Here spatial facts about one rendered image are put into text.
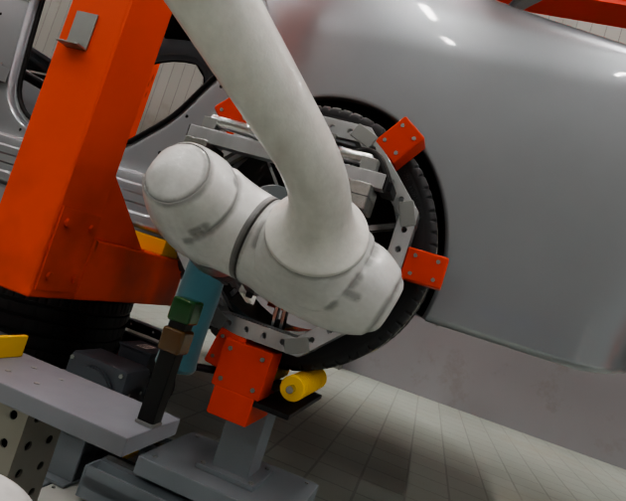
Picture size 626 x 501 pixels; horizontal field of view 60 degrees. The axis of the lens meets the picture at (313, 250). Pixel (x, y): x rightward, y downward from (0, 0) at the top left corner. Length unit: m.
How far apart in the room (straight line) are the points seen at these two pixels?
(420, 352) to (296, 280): 5.12
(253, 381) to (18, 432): 0.48
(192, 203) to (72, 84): 0.92
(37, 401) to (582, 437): 5.33
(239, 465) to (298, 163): 1.11
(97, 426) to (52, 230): 0.59
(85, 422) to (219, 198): 0.47
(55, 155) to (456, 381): 4.77
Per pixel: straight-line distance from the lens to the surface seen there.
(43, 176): 1.40
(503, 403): 5.70
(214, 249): 0.57
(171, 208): 0.55
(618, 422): 5.93
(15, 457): 1.04
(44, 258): 1.37
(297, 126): 0.42
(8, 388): 0.99
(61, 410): 0.93
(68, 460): 1.59
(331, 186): 0.45
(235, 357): 1.25
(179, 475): 1.41
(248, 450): 1.44
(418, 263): 1.18
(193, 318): 0.90
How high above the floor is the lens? 0.75
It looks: 3 degrees up
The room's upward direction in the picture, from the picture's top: 18 degrees clockwise
